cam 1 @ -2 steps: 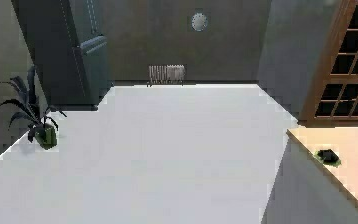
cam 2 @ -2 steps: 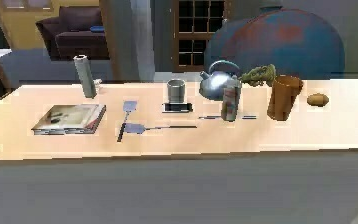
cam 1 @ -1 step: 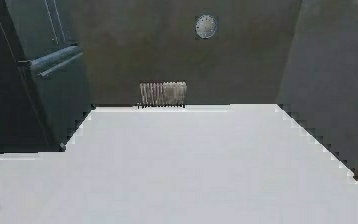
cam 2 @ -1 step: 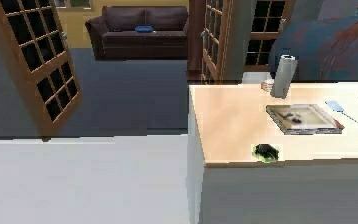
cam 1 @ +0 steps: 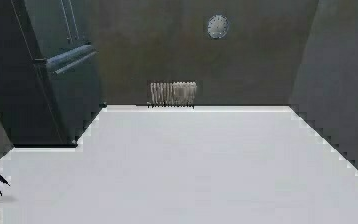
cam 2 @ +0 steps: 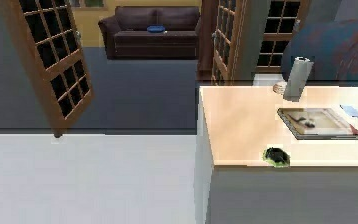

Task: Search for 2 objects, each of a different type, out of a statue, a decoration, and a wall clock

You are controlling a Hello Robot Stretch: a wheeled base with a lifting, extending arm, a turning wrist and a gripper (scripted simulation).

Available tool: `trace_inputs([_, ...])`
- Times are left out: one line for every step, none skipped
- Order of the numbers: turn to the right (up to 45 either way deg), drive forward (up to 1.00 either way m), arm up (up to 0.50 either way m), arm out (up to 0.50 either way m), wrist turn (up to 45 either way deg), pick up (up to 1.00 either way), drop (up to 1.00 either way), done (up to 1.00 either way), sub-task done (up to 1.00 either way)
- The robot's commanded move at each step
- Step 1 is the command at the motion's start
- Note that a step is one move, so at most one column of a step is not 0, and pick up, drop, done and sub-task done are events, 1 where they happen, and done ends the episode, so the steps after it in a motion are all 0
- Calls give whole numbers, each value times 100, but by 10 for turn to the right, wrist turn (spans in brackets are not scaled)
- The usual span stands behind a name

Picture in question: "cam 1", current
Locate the round grey wall clock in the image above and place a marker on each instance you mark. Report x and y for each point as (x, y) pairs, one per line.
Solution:
(217, 26)

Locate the white ribbed radiator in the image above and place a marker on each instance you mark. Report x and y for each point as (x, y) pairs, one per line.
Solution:
(172, 94)

